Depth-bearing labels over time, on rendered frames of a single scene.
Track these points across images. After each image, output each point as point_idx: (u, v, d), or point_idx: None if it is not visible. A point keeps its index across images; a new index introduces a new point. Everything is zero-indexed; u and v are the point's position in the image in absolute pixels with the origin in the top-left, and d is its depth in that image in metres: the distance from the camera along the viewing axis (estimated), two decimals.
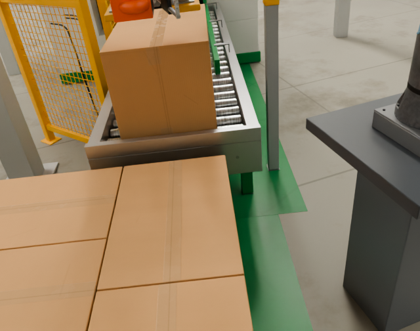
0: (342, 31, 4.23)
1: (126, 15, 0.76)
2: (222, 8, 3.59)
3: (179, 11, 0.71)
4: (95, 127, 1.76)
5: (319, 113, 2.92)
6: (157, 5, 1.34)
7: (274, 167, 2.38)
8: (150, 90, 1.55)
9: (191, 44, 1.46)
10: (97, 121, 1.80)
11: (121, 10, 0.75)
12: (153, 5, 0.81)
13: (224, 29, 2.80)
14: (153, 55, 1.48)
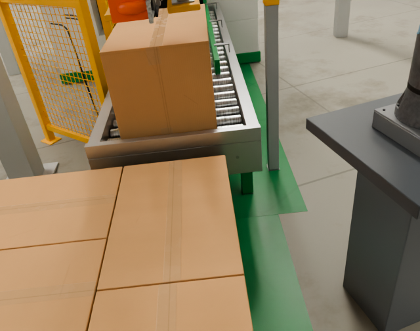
0: (342, 31, 4.23)
1: (124, 16, 0.76)
2: (222, 8, 3.59)
3: (151, 16, 0.71)
4: (95, 127, 1.76)
5: (319, 113, 2.92)
6: (158, 4, 1.35)
7: (274, 167, 2.38)
8: (150, 90, 1.55)
9: (191, 44, 1.46)
10: (97, 121, 1.80)
11: (119, 11, 0.75)
12: None
13: (224, 29, 2.80)
14: (153, 55, 1.48)
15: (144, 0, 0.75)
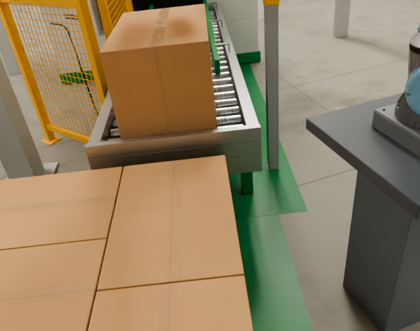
0: (342, 31, 4.23)
1: None
2: (222, 8, 3.59)
3: None
4: (95, 127, 1.76)
5: (319, 113, 2.92)
6: None
7: (274, 167, 2.38)
8: (150, 90, 1.55)
9: (191, 44, 1.46)
10: (97, 121, 1.80)
11: None
12: None
13: (224, 29, 2.80)
14: (153, 55, 1.48)
15: None
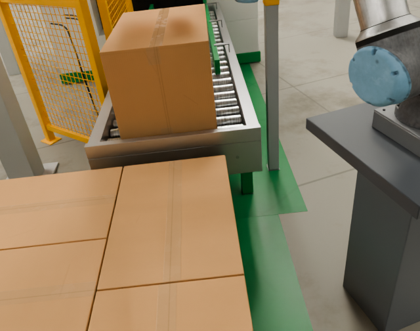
0: (342, 31, 4.23)
1: None
2: (222, 8, 3.59)
3: None
4: (95, 127, 1.76)
5: (319, 113, 2.92)
6: None
7: (274, 167, 2.38)
8: (150, 90, 1.55)
9: (191, 44, 1.46)
10: (97, 121, 1.80)
11: None
12: None
13: (224, 29, 2.80)
14: (153, 55, 1.48)
15: None
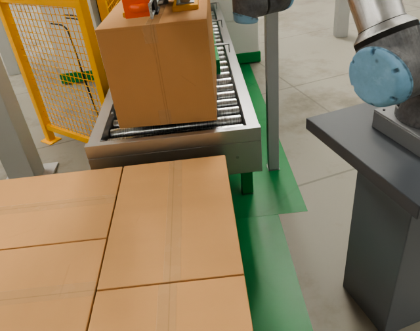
0: (342, 31, 4.23)
1: (134, 14, 1.08)
2: (222, 8, 3.59)
3: (152, 14, 1.03)
4: (95, 127, 1.76)
5: (319, 113, 2.92)
6: (166, 2, 1.66)
7: (274, 167, 2.38)
8: (147, 70, 1.51)
9: (189, 22, 1.42)
10: (97, 121, 1.80)
11: (130, 10, 1.07)
12: None
13: (224, 29, 2.80)
14: (149, 33, 1.44)
15: (147, 2, 1.07)
